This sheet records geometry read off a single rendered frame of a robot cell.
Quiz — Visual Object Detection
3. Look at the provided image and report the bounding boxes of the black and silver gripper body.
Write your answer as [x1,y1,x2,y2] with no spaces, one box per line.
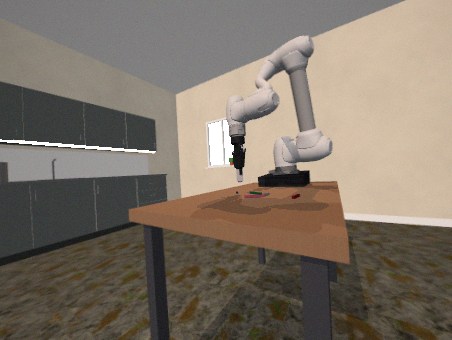
[230,136,245,154]

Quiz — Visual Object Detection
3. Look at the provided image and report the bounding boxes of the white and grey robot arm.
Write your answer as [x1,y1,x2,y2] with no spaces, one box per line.
[226,36,333,175]

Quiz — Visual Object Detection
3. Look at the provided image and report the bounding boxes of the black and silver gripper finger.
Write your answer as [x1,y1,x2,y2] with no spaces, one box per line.
[235,147,246,182]
[231,148,238,181]

